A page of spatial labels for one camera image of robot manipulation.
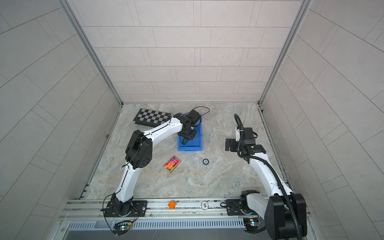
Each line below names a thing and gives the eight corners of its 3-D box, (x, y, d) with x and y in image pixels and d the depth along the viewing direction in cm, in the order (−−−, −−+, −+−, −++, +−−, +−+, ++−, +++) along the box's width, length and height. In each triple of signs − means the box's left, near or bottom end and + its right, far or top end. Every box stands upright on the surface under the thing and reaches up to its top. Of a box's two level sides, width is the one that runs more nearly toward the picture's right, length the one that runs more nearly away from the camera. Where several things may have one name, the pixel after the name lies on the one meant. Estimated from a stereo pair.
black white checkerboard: (134, 123, 106) (133, 120, 103) (142, 111, 113) (140, 107, 110) (165, 129, 103) (164, 126, 100) (171, 116, 111) (170, 113, 108)
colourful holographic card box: (164, 167, 86) (163, 165, 84) (174, 156, 90) (174, 155, 89) (170, 173, 84) (169, 172, 82) (180, 162, 88) (180, 160, 86)
